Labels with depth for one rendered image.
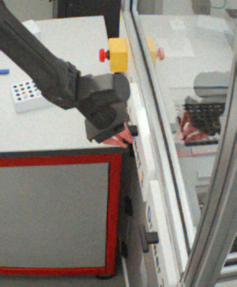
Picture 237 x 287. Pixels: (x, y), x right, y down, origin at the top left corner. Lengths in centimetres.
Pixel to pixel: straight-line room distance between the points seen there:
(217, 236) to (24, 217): 106
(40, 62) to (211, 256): 49
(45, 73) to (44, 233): 85
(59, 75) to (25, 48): 14
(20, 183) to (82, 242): 35
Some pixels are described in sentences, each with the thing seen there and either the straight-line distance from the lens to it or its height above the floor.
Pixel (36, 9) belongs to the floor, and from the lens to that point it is 360.
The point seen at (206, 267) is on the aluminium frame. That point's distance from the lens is 96.
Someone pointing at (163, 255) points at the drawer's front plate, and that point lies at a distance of 121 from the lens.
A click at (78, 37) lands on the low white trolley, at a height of 76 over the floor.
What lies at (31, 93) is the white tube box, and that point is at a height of 80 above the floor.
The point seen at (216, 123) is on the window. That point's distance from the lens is 91.
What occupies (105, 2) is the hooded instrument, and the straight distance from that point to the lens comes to 221.
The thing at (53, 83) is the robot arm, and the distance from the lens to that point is 121.
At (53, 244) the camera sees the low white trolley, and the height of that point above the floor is 30.
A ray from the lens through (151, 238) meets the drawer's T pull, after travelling 125.
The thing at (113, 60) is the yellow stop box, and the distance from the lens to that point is 169.
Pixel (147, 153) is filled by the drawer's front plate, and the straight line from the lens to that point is 138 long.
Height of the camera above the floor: 191
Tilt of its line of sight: 44 degrees down
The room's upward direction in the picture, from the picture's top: 3 degrees clockwise
